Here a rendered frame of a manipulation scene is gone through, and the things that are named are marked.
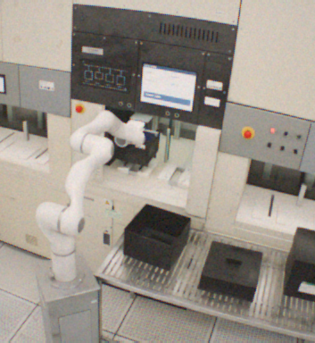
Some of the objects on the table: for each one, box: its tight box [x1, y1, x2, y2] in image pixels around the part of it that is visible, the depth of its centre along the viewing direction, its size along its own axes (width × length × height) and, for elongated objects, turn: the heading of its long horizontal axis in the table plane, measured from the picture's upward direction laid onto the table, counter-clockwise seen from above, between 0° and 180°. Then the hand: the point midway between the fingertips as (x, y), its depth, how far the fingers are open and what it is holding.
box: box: [283, 227, 315, 305], centre depth 205 cm, size 29×29×25 cm
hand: (140, 121), depth 263 cm, fingers open, 4 cm apart
